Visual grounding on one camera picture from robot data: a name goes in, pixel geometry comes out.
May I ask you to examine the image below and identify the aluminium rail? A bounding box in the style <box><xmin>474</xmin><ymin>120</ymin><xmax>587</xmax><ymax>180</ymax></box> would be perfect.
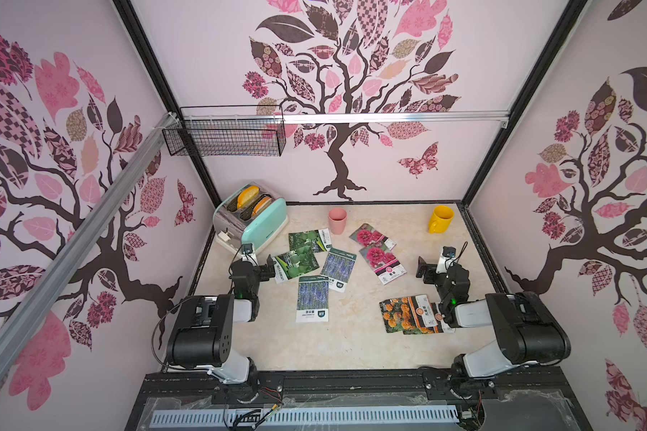
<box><xmin>175</xmin><ymin>111</ymin><xmax>510</xmax><ymax>125</ymax></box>
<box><xmin>0</xmin><ymin>112</ymin><xmax>179</xmax><ymax>381</ymax></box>

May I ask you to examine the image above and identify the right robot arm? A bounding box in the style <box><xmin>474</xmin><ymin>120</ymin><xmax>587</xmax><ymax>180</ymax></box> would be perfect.
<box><xmin>416</xmin><ymin>257</ymin><xmax>572</xmax><ymax>399</ymax></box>

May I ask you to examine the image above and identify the marigold seed packet left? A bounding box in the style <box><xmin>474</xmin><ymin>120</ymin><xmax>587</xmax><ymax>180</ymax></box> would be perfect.
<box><xmin>379</xmin><ymin>297</ymin><xmax>414</xmax><ymax>333</ymax></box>

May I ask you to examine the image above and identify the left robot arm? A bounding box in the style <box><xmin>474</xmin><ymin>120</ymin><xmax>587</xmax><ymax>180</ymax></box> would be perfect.
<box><xmin>151</xmin><ymin>257</ymin><xmax>276</xmax><ymax>404</ymax></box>

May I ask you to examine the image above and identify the black wire basket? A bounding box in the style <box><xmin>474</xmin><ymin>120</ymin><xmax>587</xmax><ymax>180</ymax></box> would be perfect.
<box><xmin>163</xmin><ymin>102</ymin><xmax>286</xmax><ymax>157</ymax></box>

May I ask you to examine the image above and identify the hollyhock seed packet front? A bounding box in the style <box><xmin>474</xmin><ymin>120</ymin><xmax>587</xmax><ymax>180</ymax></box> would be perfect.
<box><xmin>361</xmin><ymin>242</ymin><xmax>407</xmax><ymax>286</ymax></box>

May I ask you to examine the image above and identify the white slotted cable duct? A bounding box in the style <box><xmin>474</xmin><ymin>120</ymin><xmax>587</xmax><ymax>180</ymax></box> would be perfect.
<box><xmin>147</xmin><ymin>405</ymin><xmax>459</xmax><ymax>430</ymax></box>

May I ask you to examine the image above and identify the lavender seed packet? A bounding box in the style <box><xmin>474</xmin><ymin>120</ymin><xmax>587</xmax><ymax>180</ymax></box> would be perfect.
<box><xmin>321</xmin><ymin>248</ymin><xmax>356</xmax><ymax>293</ymax></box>
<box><xmin>296</xmin><ymin>276</ymin><xmax>329</xmax><ymax>323</ymax></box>

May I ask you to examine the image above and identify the green gourd packet front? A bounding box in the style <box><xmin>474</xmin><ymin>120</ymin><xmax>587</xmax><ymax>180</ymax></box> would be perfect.
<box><xmin>274</xmin><ymin>245</ymin><xmax>319</xmax><ymax>284</ymax></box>

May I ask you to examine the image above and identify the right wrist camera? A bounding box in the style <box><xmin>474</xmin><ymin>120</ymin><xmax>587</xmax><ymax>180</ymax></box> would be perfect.
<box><xmin>436</xmin><ymin>246</ymin><xmax>456</xmax><ymax>274</ymax></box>

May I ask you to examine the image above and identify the aluminium rail left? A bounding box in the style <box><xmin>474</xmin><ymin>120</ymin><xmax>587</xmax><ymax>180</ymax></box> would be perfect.
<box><xmin>0</xmin><ymin>112</ymin><xmax>179</xmax><ymax>381</ymax></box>

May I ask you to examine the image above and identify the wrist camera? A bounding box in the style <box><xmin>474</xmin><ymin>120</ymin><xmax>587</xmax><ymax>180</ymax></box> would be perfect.
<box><xmin>436</xmin><ymin>246</ymin><xmax>456</xmax><ymax>274</ymax></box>
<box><xmin>239</xmin><ymin>244</ymin><xmax>257</xmax><ymax>265</ymax></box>

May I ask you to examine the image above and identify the green gourd packet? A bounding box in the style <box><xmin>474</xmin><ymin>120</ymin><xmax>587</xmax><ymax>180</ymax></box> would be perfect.
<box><xmin>274</xmin><ymin>245</ymin><xmax>319</xmax><ymax>284</ymax></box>
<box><xmin>288</xmin><ymin>228</ymin><xmax>332</xmax><ymax>253</ymax></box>

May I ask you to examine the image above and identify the marigold seed packet right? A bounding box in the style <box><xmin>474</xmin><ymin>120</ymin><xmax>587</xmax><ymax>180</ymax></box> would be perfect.
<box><xmin>401</xmin><ymin>295</ymin><xmax>455</xmax><ymax>335</ymax></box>

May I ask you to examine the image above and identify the marigold seed packet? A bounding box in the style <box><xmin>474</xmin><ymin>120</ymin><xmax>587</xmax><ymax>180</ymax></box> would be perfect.
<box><xmin>401</xmin><ymin>295</ymin><xmax>455</xmax><ymax>335</ymax></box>
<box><xmin>379</xmin><ymin>297</ymin><xmax>414</xmax><ymax>333</ymax></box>

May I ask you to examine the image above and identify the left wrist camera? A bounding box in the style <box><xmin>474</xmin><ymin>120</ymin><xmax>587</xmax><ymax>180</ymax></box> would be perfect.
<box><xmin>239</xmin><ymin>244</ymin><xmax>257</xmax><ymax>265</ymax></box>

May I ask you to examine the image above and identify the hollyhock seed packet rear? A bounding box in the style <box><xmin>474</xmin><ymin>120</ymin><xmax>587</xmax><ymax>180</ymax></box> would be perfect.
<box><xmin>350</xmin><ymin>223</ymin><xmax>396</xmax><ymax>250</ymax></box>

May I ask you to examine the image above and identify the pink cup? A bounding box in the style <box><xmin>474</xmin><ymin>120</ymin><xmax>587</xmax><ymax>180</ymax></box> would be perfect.
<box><xmin>328</xmin><ymin>208</ymin><xmax>347</xmax><ymax>235</ymax></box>

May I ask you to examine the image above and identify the hollyhock seed packet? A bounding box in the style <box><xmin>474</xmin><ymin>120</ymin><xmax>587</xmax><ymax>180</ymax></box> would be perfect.
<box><xmin>361</xmin><ymin>242</ymin><xmax>407</xmax><ymax>286</ymax></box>
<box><xmin>350</xmin><ymin>223</ymin><xmax>396</xmax><ymax>250</ymax></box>

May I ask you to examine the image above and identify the aluminium rail rear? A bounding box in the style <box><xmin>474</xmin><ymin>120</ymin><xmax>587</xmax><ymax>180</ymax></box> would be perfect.
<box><xmin>175</xmin><ymin>111</ymin><xmax>510</xmax><ymax>125</ymax></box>

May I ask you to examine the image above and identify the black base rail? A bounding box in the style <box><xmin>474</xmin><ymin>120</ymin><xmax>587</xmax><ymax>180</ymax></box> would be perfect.
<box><xmin>134</xmin><ymin>366</ymin><xmax>574</xmax><ymax>408</ymax></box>

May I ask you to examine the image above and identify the yellow mug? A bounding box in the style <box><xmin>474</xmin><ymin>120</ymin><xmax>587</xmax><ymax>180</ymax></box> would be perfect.
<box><xmin>428</xmin><ymin>205</ymin><xmax>455</xmax><ymax>235</ymax></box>

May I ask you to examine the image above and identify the mint green toaster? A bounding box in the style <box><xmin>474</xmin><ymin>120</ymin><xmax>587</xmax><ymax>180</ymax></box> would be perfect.
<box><xmin>213</xmin><ymin>181</ymin><xmax>289</xmax><ymax>254</ymax></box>

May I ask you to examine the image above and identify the green gourd packet rear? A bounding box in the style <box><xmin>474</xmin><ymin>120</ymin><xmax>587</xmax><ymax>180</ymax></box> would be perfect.
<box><xmin>288</xmin><ymin>228</ymin><xmax>332</xmax><ymax>253</ymax></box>

